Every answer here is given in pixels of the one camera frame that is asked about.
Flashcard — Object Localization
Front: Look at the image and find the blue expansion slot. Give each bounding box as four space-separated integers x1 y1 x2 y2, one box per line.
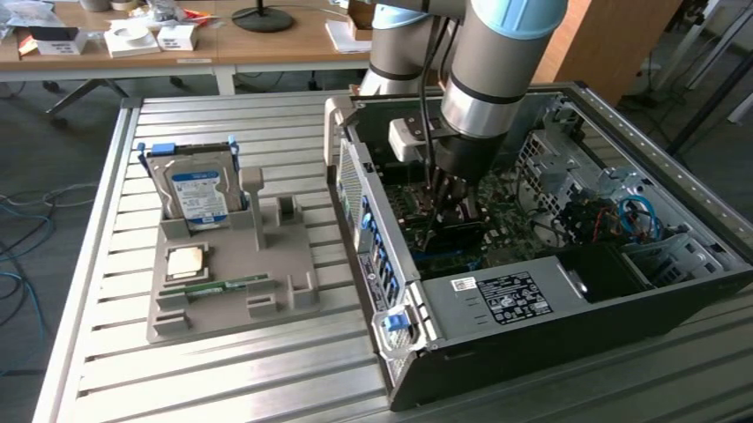
414 250 471 262

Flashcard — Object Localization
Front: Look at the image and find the green RAM stick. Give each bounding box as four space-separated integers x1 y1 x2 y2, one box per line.
159 273 272 296

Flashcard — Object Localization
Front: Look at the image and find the wooden desk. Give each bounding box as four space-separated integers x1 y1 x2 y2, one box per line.
0 0 539 96

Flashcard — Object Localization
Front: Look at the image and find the black and white box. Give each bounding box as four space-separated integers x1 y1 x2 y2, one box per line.
27 26 89 56

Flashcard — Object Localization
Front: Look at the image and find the brown cardboard box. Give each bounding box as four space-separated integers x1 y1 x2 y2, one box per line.
346 0 376 41

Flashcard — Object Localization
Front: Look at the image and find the white floor cable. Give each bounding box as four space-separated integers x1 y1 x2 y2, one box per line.
0 182 99 208

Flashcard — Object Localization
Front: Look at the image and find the metal CPU socket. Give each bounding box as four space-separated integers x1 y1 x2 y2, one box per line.
404 184 441 217

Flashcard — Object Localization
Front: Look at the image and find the CPU chip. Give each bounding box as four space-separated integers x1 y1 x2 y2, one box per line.
165 247 204 279

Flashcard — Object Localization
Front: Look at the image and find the blue disk wire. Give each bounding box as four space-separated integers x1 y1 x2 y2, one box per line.
619 195 665 242

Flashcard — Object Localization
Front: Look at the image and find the white box with tape roll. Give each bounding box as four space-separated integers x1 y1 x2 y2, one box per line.
104 24 161 59

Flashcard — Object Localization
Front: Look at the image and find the wooden cabinet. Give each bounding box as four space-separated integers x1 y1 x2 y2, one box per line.
529 0 687 107

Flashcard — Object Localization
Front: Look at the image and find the grey power supply unit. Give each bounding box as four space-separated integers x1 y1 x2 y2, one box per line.
420 256 590 343

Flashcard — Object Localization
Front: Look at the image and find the small white box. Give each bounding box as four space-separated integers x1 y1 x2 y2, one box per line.
156 24 199 52

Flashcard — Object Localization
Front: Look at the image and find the black lamp base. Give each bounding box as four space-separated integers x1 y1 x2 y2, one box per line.
231 0 295 33

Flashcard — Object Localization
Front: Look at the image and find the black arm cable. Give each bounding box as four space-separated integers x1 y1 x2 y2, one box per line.
420 0 454 186

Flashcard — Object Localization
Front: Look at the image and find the black open PC case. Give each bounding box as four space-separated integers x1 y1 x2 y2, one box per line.
322 80 753 413

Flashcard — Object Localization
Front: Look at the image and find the hard disk with blue bracket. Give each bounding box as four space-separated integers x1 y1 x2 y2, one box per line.
135 136 246 231

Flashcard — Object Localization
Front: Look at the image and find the black wire bundle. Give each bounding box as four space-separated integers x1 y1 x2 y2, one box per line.
555 197 625 246

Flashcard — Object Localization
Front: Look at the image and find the green motherboard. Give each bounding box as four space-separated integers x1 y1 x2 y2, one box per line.
382 171 566 281

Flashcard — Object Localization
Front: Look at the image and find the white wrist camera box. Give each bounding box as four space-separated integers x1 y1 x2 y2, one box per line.
387 117 446 163

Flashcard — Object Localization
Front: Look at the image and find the blue floor cable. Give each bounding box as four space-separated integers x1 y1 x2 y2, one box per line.
0 193 52 375

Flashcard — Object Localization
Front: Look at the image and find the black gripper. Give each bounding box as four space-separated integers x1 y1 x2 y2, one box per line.
432 135 502 185

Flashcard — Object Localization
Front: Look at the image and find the grey parts rack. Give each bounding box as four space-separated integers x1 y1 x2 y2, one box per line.
144 166 322 345

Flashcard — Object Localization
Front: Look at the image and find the white paper stack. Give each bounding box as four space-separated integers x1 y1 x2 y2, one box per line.
324 20 372 54

